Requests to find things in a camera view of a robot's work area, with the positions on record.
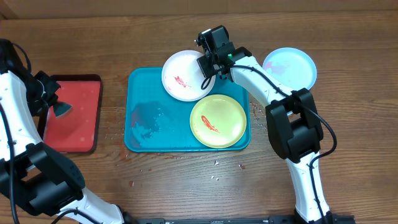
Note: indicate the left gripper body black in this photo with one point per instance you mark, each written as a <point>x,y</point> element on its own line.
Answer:
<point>44,87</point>

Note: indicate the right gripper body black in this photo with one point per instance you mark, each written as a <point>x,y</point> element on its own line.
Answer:
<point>209,68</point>

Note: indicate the dark green sponge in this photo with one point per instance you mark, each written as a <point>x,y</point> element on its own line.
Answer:
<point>61,108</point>

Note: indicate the white plate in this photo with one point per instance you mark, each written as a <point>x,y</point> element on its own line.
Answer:
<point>182,77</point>

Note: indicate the light blue plate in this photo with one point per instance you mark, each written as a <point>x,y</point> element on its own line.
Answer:
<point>292,67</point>

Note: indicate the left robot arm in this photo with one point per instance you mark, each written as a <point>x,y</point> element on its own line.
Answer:
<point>35,177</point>

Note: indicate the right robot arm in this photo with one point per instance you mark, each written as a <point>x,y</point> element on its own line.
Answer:
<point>293,125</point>

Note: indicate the dark tray with red liquid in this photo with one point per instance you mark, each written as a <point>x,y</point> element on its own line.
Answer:
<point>76,131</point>

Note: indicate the teal plastic serving tray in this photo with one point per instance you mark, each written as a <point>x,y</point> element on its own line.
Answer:
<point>156,121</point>

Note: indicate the yellow-green plate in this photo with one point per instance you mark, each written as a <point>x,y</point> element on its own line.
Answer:
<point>218,121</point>

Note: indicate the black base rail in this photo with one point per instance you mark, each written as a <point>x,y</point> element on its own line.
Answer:
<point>274,219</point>

